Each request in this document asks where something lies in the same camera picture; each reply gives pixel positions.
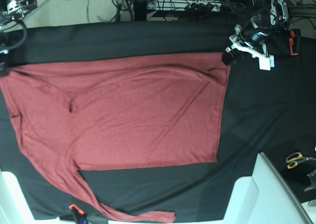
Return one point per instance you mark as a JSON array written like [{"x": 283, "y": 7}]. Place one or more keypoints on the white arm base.
[
  {"x": 264, "y": 198},
  {"x": 13, "y": 206}
]

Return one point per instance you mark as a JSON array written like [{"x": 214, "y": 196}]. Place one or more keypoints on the black table cloth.
[{"x": 263, "y": 111}]

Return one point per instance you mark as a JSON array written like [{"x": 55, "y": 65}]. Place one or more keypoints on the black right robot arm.
[{"x": 12, "y": 14}]

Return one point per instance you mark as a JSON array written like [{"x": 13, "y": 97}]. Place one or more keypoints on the red long-sleeve shirt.
[{"x": 136, "y": 112}]

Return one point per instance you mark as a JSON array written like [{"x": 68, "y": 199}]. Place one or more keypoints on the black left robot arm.
[{"x": 265, "y": 17}]

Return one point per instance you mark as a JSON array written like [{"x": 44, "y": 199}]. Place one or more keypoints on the yellow-handled scissors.
[{"x": 297, "y": 158}]

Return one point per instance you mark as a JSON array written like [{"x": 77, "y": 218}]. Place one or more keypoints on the white power strip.
[{"x": 205, "y": 6}]

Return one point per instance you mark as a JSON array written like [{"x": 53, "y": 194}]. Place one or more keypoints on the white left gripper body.
[{"x": 251, "y": 40}]

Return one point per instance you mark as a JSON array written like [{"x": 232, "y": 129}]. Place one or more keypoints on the orange blue front clamp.
[{"x": 79, "y": 216}]

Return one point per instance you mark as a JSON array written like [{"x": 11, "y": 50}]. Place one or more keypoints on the black stand pole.
[{"x": 140, "y": 9}]

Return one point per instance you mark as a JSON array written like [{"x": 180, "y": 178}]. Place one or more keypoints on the orange black clamp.
[{"x": 294, "y": 41}]

